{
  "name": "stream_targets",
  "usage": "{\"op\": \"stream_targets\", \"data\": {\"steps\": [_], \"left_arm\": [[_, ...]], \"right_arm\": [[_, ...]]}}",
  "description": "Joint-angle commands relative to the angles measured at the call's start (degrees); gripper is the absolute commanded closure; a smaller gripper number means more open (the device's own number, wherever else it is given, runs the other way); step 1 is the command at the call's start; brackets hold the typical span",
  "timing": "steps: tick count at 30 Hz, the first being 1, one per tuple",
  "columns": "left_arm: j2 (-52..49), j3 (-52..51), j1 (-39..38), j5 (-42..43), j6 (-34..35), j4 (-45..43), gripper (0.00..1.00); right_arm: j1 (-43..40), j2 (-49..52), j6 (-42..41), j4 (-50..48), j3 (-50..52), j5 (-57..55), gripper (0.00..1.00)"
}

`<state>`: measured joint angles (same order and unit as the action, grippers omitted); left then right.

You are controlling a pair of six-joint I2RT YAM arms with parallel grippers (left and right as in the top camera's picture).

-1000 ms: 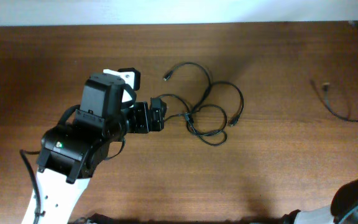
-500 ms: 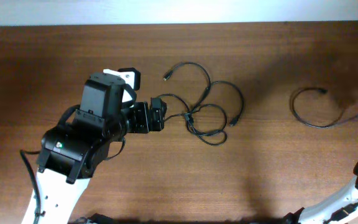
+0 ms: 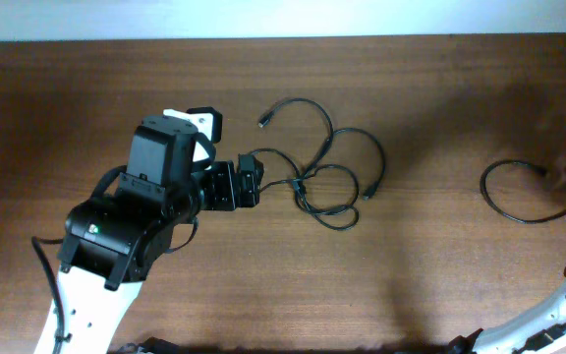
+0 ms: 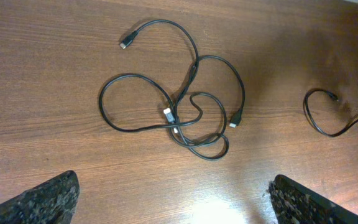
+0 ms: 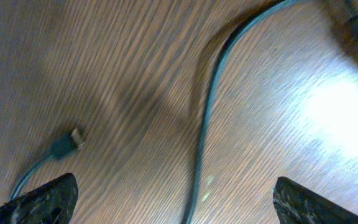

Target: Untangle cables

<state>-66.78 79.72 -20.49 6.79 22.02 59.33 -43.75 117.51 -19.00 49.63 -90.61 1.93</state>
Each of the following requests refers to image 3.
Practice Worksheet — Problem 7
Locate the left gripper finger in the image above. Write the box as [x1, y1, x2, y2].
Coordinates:
[239, 186, 259, 207]
[237, 154, 264, 187]

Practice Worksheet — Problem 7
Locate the black cable silver plug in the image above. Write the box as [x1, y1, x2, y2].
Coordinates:
[257, 127, 387, 232]

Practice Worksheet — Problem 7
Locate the thin black usb cable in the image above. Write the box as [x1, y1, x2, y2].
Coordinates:
[479, 158, 566, 226]

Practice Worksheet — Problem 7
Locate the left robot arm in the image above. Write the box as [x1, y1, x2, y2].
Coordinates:
[35, 107, 264, 353]

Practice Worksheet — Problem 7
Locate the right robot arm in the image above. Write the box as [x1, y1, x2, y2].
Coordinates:
[442, 159, 566, 354]

